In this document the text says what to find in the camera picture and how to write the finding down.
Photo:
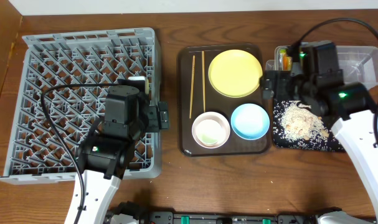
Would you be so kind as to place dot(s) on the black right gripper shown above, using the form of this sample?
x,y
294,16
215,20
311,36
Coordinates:
x,y
268,83

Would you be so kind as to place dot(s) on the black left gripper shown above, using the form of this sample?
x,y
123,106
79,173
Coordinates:
x,y
162,115

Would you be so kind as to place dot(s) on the yellow green snack wrapper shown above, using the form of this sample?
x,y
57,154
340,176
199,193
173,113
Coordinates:
x,y
285,61

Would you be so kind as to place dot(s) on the rice food waste pile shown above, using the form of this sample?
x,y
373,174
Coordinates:
x,y
299,123

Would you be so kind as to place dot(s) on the yellow round plate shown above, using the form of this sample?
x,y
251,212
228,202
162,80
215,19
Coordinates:
x,y
235,73

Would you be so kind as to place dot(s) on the light blue bowl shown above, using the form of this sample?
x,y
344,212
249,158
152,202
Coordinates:
x,y
250,121

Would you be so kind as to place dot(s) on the wooden chopstick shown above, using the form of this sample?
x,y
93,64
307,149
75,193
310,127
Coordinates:
x,y
192,85
203,81

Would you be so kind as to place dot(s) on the white paper cup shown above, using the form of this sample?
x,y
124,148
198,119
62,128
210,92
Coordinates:
x,y
209,132

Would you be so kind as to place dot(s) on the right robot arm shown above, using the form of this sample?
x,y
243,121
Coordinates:
x,y
347,110

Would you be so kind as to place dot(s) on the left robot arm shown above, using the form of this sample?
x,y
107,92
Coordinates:
x,y
109,148

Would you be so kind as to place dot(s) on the black waste tray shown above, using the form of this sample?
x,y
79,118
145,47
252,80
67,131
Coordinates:
x,y
329,145

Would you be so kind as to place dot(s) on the clear plastic waste bin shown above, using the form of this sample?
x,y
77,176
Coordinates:
x,y
360,65

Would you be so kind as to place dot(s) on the grey dishwasher rack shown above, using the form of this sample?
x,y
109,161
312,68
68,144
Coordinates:
x,y
67,72

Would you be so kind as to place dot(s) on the dark brown serving tray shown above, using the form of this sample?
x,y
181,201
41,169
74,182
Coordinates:
x,y
214,102

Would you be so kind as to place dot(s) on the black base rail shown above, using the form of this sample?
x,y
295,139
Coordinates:
x,y
129,212

